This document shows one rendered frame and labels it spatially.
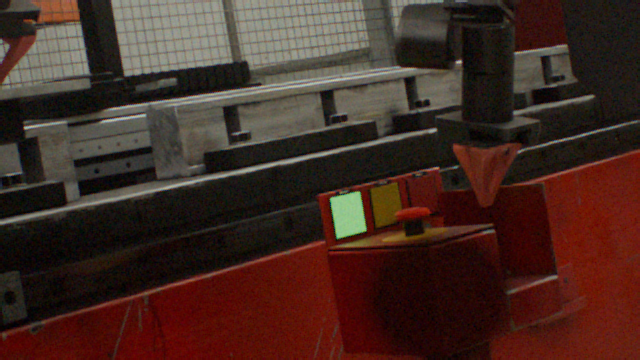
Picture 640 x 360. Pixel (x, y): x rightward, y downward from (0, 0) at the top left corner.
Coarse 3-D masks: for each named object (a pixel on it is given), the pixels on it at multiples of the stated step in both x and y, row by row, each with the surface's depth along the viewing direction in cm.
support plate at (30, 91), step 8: (72, 80) 128; (80, 80) 128; (88, 80) 129; (8, 88) 122; (16, 88) 123; (24, 88) 123; (32, 88) 124; (40, 88) 125; (48, 88) 125; (56, 88) 126; (64, 88) 127; (72, 88) 128; (80, 88) 128; (0, 96) 121; (8, 96) 122; (16, 96) 123; (24, 96) 124; (32, 96) 125; (40, 96) 128; (48, 96) 131
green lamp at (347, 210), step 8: (336, 200) 149; (344, 200) 150; (352, 200) 151; (360, 200) 152; (336, 208) 149; (344, 208) 150; (352, 208) 151; (360, 208) 151; (336, 216) 149; (344, 216) 150; (352, 216) 151; (360, 216) 151; (336, 224) 149; (344, 224) 150; (352, 224) 150; (360, 224) 151; (336, 232) 149; (344, 232) 150; (352, 232) 150
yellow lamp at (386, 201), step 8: (392, 184) 155; (376, 192) 153; (384, 192) 154; (392, 192) 155; (376, 200) 153; (384, 200) 154; (392, 200) 155; (400, 200) 156; (376, 208) 153; (384, 208) 154; (392, 208) 155; (400, 208) 156; (376, 216) 153; (384, 216) 154; (392, 216) 155; (376, 224) 153; (384, 224) 154
